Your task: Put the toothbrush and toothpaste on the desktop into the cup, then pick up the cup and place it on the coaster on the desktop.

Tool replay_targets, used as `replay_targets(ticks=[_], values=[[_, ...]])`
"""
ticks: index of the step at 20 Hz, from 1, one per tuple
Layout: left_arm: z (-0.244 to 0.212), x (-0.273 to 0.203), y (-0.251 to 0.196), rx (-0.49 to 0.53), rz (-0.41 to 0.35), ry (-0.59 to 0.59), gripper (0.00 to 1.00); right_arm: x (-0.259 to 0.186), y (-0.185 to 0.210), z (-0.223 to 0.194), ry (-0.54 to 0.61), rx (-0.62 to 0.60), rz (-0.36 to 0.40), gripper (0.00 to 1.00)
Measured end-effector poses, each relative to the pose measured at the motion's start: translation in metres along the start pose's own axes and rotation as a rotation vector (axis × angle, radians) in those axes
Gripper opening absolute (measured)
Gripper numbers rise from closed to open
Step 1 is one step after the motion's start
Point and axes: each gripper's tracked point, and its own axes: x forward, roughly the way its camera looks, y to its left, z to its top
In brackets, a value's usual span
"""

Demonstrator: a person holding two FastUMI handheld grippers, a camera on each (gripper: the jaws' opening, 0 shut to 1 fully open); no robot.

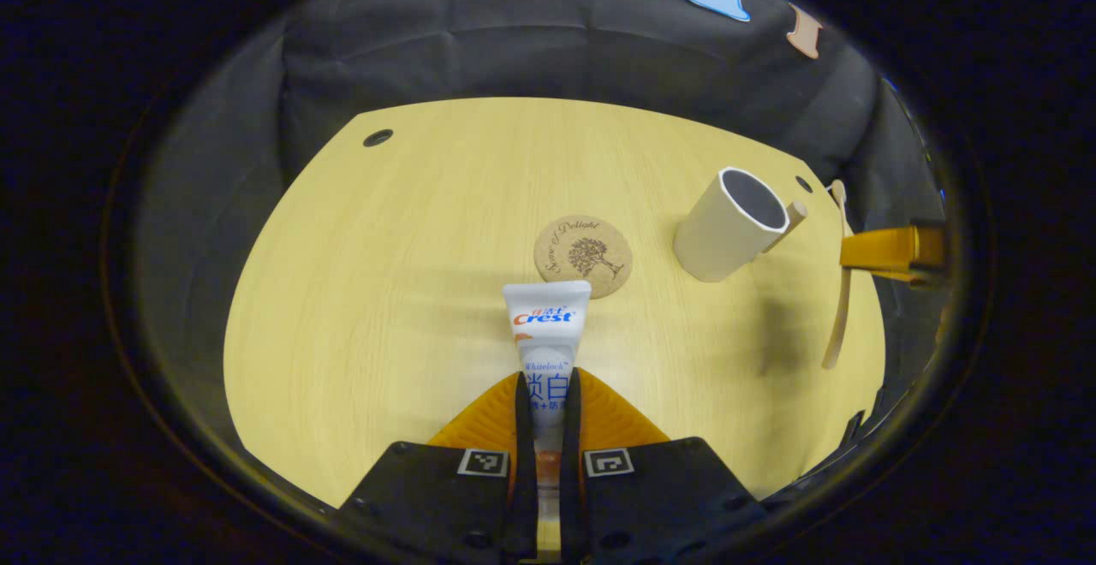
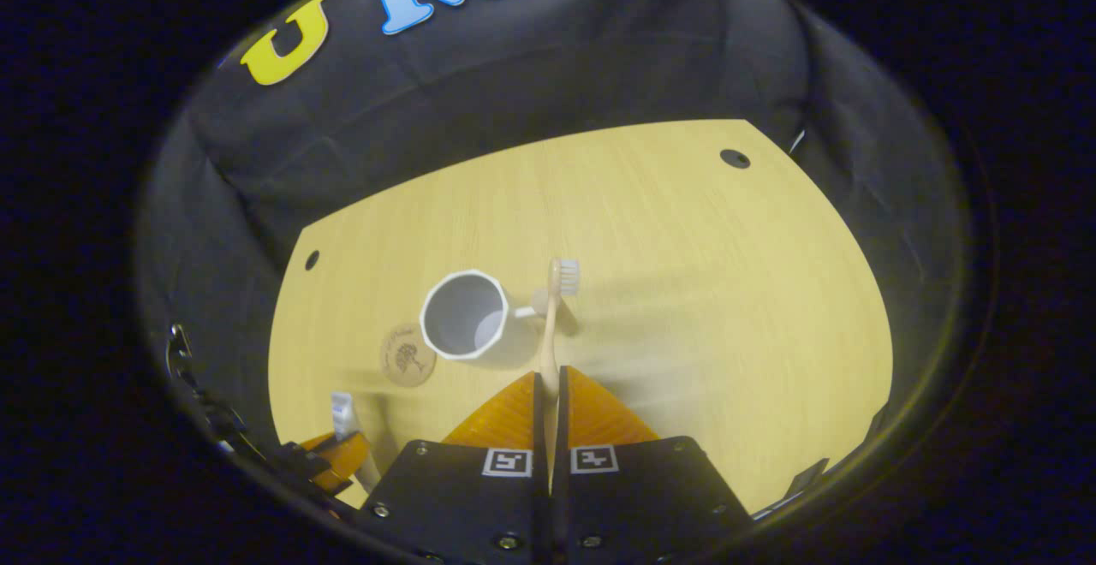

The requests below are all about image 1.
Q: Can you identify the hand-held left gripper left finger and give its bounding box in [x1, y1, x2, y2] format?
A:
[337, 370, 540, 564]

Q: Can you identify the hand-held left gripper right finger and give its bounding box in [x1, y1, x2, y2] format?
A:
[560, 367, 769, 564]

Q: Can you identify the wooden toothbrush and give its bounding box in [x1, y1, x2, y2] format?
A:
[821, 179, 855, 371]

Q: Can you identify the white cup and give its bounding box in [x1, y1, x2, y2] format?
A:
[672, 167, 809, 283]

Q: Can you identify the white toothpaste tube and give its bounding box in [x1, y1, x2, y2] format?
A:
[502, 280, 593, 562]

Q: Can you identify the round cork coaster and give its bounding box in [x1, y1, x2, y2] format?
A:
[533, 215, 634, 300]

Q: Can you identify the black backdrop cloth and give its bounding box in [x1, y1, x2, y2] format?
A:
[128, 0, 951, 497]

